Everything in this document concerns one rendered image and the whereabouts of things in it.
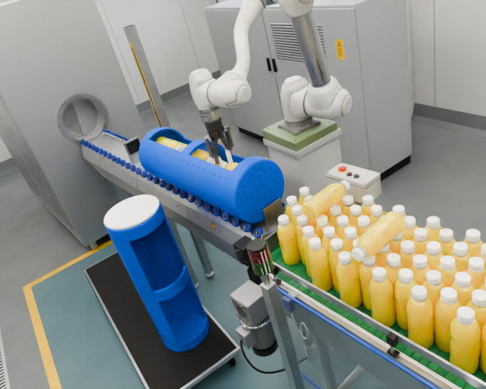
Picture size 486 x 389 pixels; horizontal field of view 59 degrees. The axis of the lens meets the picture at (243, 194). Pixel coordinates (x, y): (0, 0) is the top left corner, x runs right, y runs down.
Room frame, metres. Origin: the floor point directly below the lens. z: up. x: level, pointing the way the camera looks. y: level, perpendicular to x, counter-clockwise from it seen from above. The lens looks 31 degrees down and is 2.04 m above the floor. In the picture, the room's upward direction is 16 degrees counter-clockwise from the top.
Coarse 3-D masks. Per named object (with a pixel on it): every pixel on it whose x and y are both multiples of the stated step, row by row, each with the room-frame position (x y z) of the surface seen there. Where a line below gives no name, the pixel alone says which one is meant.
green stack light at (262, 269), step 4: (268, 260) 0.99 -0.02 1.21; (252, 264) 1.00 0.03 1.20; (256, 264) 0.99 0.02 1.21; (260, 264) 0.98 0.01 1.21; (264, 264) 0.98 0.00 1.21; (268, 264) 0.99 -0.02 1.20; (272, 264) 1.00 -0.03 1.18; (252, 268) 1.01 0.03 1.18; (256, 268) 0.99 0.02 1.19; (260, 268) 0.98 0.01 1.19; (264, 268) 0.98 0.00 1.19; (268, 268) 0.99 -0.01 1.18; (272, 268) 1.00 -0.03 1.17; (256, 272) 0.99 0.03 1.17; (260, 272) 0.98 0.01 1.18; (264, 272) 0.98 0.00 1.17; (268, 272) 0.98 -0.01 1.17
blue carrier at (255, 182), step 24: (144, 144) 2.22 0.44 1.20; (192, 144) 1.94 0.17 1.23; (144, 168) 2.22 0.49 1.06; (168, 168) 1.96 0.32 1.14; (192, 168) 1.79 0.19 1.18; (216, 168) 1.67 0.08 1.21; (240, 168) 1.57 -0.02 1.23; (264, 168) 1.60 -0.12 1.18; (192, 192) 1.80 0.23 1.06; (216, 192) 1.61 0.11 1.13; (240, 192) 1.52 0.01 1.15; (264, 192) 1.58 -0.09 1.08; (240, 216) 1.50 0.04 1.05
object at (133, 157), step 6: (132, 138) 2.68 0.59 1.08; (126, 144) 2.63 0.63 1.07; (132, 144) 2.64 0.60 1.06; (138, 144) 2.66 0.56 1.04; (126, 150) 2.65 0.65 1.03; (132, 150) 2.63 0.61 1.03; (138, 150) 2.65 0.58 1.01; (132, 156) 2.64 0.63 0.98; (138, 156) 2.66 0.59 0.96; (132, 162) 2.63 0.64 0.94
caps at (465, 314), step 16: (352, 208) 1.26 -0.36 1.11; (400, 208) 1.18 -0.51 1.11; (368, 224) 1.17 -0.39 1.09; (432, 224) 1.06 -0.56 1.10; (336, 240) 1.11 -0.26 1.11; (368, 256) 1.00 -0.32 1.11; (416, 256) 0.94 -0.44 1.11; (448, 256) 0.90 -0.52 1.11; (384, 272) 0.91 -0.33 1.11; (400, 272) 0.89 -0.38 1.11; (432, 272) 0.86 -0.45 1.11; (464, 272) 0.83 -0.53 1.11; (416, 288) 0.82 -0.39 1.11; (448, 288) 0.79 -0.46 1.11; (480, 304) 0.73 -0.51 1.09; (464, 320) 0.69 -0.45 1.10
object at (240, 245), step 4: (244, 236) 1.42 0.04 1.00; (240, 240) 1.40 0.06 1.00; (244, 240) 1.40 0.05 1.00; (248, 240) 1.39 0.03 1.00; (236, 244) 1.39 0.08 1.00; (240, 244) 1.38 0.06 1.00; (244, 244) 1.37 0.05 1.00; (236, 248) 1.38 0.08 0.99; (240, 248) 1.36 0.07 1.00; (244, 248) 1.35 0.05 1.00; (236, 252) 1.39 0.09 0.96; (240, 252) 1.34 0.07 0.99; (244, 252) 1.34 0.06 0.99; (240, 256) 1.37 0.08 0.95; (244, 256) 1.34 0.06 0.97; (248, 256) 1.34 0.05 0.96; (240, 260) 1.35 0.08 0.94; (244, 260) 1.35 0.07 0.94; (248, 260) 1.34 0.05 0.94; (244, 264) 1.36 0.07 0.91; (248, 264) 1.34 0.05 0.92
